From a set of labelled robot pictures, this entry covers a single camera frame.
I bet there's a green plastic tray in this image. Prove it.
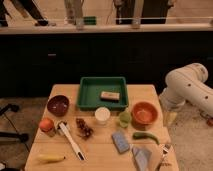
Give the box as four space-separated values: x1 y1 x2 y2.
77 77 129 111

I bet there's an orange bowl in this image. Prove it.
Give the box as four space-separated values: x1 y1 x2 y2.
132 102 158 125

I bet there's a yellow banana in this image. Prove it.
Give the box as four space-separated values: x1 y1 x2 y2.
37 154 66 163

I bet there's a tan sponge block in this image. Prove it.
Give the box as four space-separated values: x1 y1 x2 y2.
101 91 120 101

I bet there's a purple bowl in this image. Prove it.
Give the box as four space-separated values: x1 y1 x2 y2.
47 95 69 117

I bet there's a white dish brush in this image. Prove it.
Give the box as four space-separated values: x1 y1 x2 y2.
58 121 85 161

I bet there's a white cup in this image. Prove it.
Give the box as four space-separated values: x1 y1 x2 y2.
95 107 111 125

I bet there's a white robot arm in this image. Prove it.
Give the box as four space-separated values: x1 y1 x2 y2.
159 63 213 117

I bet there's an orange fruit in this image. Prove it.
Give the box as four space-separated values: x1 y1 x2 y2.
39 118 54 132

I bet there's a green cup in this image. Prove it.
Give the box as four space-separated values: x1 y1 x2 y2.
118 111 132 128

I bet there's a black tripod stand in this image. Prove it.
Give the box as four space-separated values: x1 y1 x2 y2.
0 103 30 144

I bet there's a dark red grape bunch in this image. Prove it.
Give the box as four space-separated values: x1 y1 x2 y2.
76 118 93 139

